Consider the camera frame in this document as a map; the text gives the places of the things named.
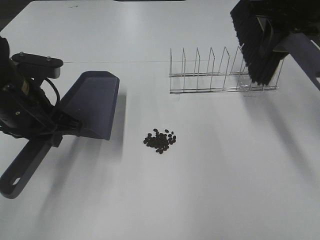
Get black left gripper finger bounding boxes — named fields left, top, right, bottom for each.
left=50, top=111, right=83, bottom=148

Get clear glass at table edge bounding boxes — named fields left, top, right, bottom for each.
left=239, top=78, right=251, bottom=91

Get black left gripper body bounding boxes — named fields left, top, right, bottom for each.
left=0, top=74, right=57, bottom=139

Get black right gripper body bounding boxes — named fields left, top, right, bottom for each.
left=246, top=0, right=320, bottom=52

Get chrome wire rack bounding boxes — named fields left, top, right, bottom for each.
left=168, top=46, right=284, bottom=94

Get pile of coffee beans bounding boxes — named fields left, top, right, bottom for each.
left=143, top=128, right=177, bottom=155

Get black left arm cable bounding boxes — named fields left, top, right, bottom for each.
left=39, top=77, right=61, bottom=107

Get purple plastic dustpan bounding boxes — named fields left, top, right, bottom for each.
left=0, top=71, right=120, bottom=199

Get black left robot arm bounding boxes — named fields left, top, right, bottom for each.
left=0, top=37, right=82, bottom=140

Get purple hand brush black bristles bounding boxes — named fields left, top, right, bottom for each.
left=230, top=0, right=320, bottom=88

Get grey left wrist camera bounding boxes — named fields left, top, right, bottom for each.
left=11, top=52, right=64, bottom=79

